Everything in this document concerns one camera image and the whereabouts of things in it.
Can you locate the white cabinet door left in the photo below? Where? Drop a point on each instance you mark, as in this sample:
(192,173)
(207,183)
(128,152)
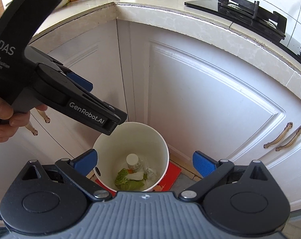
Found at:
(93,60)

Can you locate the green vegetable leaf scrap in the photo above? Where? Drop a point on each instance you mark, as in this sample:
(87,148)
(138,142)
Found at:
(127,180)

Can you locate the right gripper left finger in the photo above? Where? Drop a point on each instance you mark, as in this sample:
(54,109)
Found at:
(75,171)

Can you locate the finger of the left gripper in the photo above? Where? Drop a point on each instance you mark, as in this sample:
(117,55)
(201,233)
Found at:
(88,86)

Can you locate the clear plastic bag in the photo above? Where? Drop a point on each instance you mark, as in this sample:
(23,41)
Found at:
(150,173)

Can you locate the white cabinet door right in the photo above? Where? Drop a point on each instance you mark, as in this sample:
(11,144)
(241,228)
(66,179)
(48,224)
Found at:
(284,163)

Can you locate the white cabinet door centre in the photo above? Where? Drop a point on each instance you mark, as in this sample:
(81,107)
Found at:
(199,97)

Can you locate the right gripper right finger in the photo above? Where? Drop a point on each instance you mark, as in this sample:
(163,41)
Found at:
(214,173)

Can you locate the white round trash bin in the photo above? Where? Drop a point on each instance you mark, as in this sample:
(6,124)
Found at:
(132,137)

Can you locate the person's left hand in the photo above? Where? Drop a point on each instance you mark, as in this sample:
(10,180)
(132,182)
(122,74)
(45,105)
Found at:
(13,121)

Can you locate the white cabinet door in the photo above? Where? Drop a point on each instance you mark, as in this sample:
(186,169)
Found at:
(284,163)
(93,60)
(199,97)

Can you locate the black gas stove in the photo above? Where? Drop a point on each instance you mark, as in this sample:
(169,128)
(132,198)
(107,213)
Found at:
(250,15)

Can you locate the red floor mat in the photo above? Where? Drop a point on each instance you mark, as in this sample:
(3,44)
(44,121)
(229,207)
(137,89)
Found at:
(165,177)

